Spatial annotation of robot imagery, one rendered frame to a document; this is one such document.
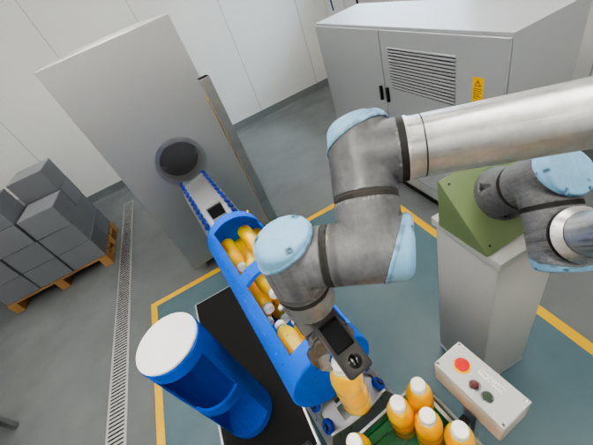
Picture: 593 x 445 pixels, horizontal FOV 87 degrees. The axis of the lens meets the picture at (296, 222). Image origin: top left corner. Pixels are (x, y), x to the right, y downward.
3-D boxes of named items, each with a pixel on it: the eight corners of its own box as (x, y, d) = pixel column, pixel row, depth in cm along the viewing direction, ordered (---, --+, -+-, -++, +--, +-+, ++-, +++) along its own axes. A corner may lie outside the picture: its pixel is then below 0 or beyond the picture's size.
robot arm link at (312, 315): (341, 287, 48) (289, 324, 46) (347, 305, 51) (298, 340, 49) (310, 256, 55) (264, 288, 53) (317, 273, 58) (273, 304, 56)
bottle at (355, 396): (361, 380, 80) (348, 344, 69) (376, 406, 75) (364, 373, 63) (337, 393, 79) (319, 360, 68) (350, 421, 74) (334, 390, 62)
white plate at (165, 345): (125, 350, 134) (127, 352, 135) (152, 390, 116) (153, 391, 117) (176, 302, 146) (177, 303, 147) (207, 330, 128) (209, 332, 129)
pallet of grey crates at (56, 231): (117, 228, 439) (49, 156, 364) (114, 262, 378) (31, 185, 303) (34, 270, 425) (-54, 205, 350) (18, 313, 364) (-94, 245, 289)
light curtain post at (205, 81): (298, 265, 281) (206, 73, 174) (302, 268, 276) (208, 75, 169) (293, 268, 279) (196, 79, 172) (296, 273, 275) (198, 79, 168)
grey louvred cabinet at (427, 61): (378, 131, 409) (357, 3, 317) (540, 209, 244) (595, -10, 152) (342, 149, 402) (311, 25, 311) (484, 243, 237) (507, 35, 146)
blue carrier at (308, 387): (269, 235, 171) (242, 199, 152) (379, 358, 106) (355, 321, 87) (228, 268, 167) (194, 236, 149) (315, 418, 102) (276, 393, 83)
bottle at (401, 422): (414, 443, 91) (409, 425, 80) (389, 433, 95) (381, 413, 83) (418, 418, 95) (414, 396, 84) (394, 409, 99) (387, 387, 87)
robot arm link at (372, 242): (410, 188, 38) (312, 204, 41) (425, 283, 36) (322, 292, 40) (406, 201, 47) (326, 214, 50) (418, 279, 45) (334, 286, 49)
